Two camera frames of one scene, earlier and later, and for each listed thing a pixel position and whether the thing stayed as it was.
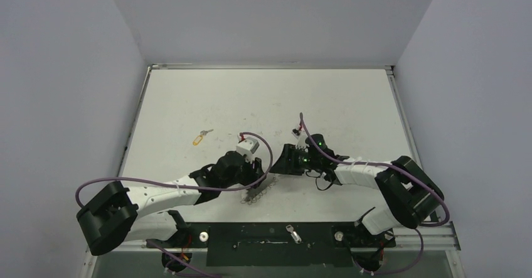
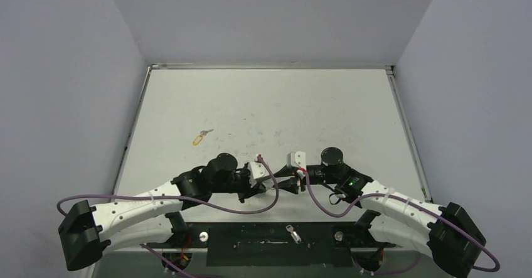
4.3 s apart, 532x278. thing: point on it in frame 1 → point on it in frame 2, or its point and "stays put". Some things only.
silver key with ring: x=204 y=132 stays put
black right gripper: x=288 y=159 → x=296 y=180
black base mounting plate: x=277 y=245 stays put
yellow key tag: x=197 y=140 stays put
